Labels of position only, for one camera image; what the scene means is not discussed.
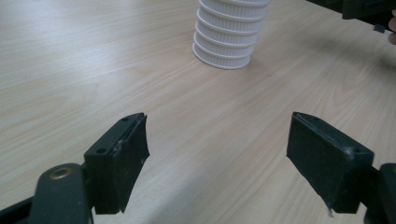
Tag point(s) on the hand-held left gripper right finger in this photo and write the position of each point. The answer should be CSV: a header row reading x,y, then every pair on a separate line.
x,y
327,161

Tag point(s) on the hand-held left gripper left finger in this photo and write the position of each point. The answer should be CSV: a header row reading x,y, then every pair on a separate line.
x,y
113,168

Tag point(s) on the stack of white paper cups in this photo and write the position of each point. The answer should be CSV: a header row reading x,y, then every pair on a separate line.
x,y
229,34

